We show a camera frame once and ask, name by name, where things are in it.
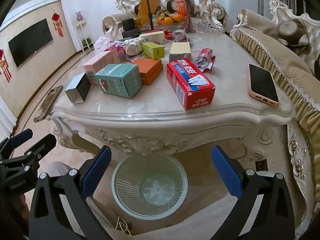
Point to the cream cardboard box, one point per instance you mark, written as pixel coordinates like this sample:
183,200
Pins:
179,50

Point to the clear glass ashtray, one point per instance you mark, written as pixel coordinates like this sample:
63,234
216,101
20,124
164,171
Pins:
202,26

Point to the ornate cream coffee table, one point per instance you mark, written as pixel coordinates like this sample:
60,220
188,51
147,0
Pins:
150,135

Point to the white plastic bag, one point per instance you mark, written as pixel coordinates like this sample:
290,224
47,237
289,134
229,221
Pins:
102,43

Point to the black phone tripod stand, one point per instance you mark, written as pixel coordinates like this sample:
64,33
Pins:
148,7

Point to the pale green mesh wastebasket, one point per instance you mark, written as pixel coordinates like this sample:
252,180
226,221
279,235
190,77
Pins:
149,187

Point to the black wall television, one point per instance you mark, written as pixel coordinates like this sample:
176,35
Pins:
31,41

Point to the glass fruit tray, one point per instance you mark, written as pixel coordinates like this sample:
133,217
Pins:
172,25

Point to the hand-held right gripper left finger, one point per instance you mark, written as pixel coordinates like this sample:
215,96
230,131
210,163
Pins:
96,177

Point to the green cardboard box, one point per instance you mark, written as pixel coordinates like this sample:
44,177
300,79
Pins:
153,50

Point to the red gift bag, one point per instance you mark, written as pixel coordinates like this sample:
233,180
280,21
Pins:
181,7

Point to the large red toothpaste box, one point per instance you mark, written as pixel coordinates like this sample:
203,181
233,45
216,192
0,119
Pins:
190,82

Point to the white side table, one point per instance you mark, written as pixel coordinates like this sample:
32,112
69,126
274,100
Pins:
83,24

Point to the smartphone with patterned case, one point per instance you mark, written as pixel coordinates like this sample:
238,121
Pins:
48,102

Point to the orange fruit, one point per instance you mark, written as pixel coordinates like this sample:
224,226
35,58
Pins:
178,18
170,20
161,20

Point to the floral tissue pack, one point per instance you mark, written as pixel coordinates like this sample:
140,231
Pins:
132,48

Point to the teal cardboard box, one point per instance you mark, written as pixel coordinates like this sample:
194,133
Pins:
117,80

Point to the crumpled red toothpaste wrapper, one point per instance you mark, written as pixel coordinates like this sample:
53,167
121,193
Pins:
205,58

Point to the small red packet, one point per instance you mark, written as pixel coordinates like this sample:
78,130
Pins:
168,34

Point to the black flat box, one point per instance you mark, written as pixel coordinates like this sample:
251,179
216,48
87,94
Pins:
130,34

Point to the tall purple glass vase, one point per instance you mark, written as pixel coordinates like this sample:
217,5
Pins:
189,20

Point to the black round speaker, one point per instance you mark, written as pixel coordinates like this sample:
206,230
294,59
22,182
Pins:
128,24

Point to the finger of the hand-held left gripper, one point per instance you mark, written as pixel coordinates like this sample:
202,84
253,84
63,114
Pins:
42,144
22,135

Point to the smartphone with pink case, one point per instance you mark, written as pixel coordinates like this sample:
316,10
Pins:
263,83

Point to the round brown and cream pillow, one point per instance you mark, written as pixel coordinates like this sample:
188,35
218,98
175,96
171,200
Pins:
292,31

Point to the cream paper bag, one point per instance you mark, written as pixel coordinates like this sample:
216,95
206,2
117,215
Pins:
175,227

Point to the yellow paper bag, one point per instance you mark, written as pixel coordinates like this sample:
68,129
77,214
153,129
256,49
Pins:
143,13

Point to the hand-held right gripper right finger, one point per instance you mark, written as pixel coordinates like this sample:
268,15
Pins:
226,172

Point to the pink cardboard box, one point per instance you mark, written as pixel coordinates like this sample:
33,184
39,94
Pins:
100,63

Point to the beige fringed sofa cover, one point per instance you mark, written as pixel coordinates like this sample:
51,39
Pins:
275,62

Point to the orange flat box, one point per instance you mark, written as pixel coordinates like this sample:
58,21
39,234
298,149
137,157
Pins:
147,67

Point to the dark box with silver end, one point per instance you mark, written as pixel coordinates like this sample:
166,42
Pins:
77,88

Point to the red hanging wall ornament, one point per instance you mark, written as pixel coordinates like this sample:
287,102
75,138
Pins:
57,25
5,65

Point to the small purple vase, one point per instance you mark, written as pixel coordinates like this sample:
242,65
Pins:
79,15

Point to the crumpled red and silver wrapper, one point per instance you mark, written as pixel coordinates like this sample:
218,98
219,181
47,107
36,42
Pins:
180,37

